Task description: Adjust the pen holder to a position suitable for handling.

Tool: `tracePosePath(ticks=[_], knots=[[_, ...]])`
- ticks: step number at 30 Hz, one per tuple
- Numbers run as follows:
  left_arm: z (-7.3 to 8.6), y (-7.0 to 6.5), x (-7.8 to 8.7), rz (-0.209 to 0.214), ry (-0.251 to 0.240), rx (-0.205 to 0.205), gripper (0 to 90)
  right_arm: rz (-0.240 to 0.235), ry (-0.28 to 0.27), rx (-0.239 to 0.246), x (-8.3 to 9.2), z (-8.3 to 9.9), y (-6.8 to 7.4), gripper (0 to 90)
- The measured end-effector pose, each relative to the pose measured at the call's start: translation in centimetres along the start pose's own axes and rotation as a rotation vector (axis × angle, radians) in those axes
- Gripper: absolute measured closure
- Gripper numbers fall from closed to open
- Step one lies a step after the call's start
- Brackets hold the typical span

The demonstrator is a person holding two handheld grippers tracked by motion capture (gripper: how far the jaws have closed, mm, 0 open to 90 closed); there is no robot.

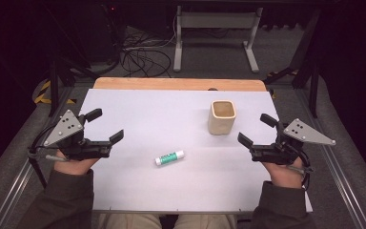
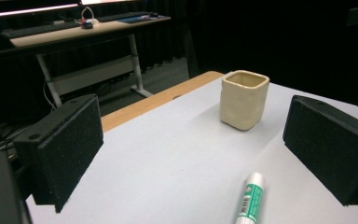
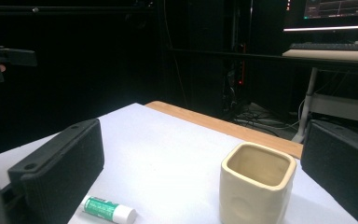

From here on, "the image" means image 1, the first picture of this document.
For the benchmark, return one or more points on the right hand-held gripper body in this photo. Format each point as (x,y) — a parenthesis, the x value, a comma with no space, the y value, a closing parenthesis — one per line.
(279,151)

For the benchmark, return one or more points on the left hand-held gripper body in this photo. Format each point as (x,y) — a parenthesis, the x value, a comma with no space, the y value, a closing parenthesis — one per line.
(76,144)

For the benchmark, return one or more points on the beige square cup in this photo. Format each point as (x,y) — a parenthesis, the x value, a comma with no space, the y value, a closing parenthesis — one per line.
(221,122)

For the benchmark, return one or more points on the green and white glue stick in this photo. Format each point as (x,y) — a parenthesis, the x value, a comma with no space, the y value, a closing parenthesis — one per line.
(169,158)

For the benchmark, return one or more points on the person's left hand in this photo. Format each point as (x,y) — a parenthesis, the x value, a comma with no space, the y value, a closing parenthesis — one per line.
(73,166)

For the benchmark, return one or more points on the person's right hand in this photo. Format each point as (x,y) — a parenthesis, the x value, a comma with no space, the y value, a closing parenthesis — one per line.
(283,175)

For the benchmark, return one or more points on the black metal stand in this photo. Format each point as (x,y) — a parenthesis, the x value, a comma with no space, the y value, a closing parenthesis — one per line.
(313,92)
(54,89)

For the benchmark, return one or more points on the yellow black hazard tape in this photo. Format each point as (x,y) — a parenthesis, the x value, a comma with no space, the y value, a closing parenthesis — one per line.
(43,88)

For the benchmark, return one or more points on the white table mat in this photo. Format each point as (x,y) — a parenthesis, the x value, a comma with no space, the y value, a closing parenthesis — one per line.
(171,191)

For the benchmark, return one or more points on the black equipment case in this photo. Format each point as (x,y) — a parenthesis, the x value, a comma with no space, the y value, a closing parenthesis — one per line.
(105,31)

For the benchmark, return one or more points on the person's left leg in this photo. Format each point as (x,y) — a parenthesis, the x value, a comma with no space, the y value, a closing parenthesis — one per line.
(130,221)

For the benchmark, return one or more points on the person's leg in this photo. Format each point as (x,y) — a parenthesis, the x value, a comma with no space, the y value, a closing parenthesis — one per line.
(130,221)
(203,221)

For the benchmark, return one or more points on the person's right leg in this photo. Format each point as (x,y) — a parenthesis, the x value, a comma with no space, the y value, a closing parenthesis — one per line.
(203,221)

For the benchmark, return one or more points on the aluminium floor rail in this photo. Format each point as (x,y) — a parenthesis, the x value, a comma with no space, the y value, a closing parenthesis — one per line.
(343,178)
(16,197)

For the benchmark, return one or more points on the white metal stand frame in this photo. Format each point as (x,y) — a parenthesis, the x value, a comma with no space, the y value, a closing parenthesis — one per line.
(216,19)

